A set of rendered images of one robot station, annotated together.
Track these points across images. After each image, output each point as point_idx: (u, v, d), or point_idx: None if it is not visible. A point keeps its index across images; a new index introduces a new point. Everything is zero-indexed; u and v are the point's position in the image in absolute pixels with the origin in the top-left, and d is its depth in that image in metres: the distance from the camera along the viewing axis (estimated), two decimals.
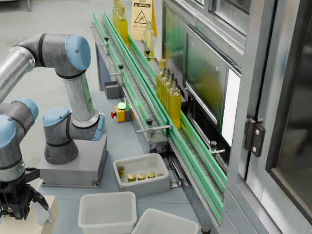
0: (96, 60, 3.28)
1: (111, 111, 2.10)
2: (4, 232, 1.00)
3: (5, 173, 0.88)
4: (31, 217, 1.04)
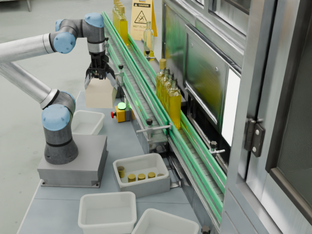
0: None
1: (111, 111, 2.10)
2: (90, 91, 1.65)
3: (97, 47, 1.54)
4: (104, 85, 1.69)
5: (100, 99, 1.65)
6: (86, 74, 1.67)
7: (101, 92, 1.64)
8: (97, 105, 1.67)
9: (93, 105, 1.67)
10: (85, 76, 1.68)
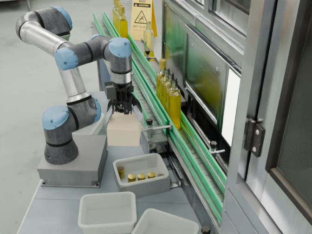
0: (96, 60, 3.28)
1: None
2: (113, 126, 1.42)
3: (123, 77, 1.30)
4: (129, 119, 1.46)
5: (124, 136, 1.41)
6: (107, 107, 1.44)
7: (126, 127, 1.41)
8: (120, 143, 1.43)
9: (116, 143, 1.43)
10: (107, 109, 1.45)
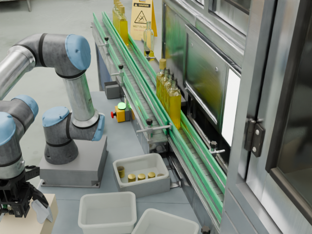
0: (96, 60, 3.28)
1: (111, 111, 2.10)
2: (4, 230, 0.99)
3: (5, 171, 0.88)
4: (31, 215, 1.04)
5: None
6: None
7: (22, 232, 0.99)
8: None
9: None
10: None
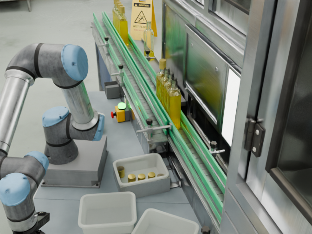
0: (96, 60, 3.28)
1: (111, 111, 2.10)
2: None
3: (20, 225, 0.98)
4: None
5: None
6: None
7: None
8: None
9: None
10: None
